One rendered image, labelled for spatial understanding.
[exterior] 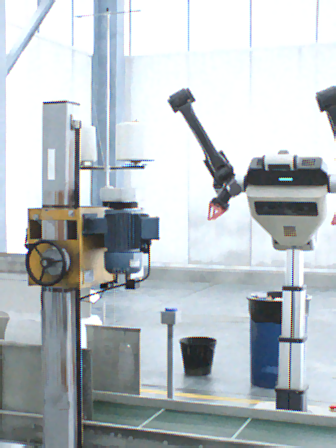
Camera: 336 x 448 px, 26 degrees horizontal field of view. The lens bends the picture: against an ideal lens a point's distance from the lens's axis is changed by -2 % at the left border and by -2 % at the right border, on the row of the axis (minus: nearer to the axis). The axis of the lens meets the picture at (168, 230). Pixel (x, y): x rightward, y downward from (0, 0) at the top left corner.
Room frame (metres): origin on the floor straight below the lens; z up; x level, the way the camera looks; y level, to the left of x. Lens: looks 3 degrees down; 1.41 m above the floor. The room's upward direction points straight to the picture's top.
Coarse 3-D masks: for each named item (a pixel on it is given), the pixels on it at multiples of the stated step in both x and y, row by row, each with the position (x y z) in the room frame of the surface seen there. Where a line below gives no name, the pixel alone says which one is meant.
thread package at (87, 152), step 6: (84, 126) 3.13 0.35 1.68; (90, 126) 3.15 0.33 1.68; (84, 132) 3.13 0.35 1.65; (90, 132) 3.14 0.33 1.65; (84, 138) 3.12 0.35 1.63; (90, 138) 3.14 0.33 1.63; (84, 144) 3.12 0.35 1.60; (90, 144) 3.14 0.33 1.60; (84, 150) 3.12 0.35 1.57; (90, 150) 3.14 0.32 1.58; (84, 156) 3.12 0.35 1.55; (90, 156) 3.14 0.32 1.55
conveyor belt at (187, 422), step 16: (96, 416) 3.32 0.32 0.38; (112, 416) 3.32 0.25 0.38; (128, 416) 3.32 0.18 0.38; (144, 416) 3.32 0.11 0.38; (160, 416) 3.32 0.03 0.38; (176, 416) 3.32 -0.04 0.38; (192, 416) 3.32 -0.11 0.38; (208, 416) 3.32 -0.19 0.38; (224, 416) 3.32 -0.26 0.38; (192, 432) 3.09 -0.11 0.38; (208, 432) 3.09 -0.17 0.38; (224, 432) 3.09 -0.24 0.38; (240, 432) 3.09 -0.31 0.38; (256, 432) 3.09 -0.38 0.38; (272, 432) 3.09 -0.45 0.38; (288, 432) 3.09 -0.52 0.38; (304, 432) 3.09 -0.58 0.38; (320, 432) 3.09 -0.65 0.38
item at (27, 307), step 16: (0, 272) 3.54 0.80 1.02; (16, 272) 3.50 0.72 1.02; (0, 288) 3.54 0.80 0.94; (16, 288) 3.50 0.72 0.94; (32, 288) 3.47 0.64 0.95; (0, 304) 3.54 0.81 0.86; (16, 304) 3.50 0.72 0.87; (32, 304) 3.47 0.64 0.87; (16, 320) 3.44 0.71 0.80; (32, 320) 3.41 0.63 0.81; (16, 336) 3.42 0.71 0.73; (32, 336) 3.39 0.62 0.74
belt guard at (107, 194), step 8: (104, 192) 2.90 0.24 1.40; (112, 192) 2.87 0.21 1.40; (120, 192) 2.86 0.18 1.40; (128, 192) 2.87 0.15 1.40; (136, 192) 2.88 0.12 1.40; (144, 192) 2.92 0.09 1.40; (104, 200) 2.89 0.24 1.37; (112, 200) 2.87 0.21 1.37; (120, 200) 2.86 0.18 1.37; (128, 200) 2.87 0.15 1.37; (136, 200) 2.88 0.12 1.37; (144, 200) 2.92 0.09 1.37
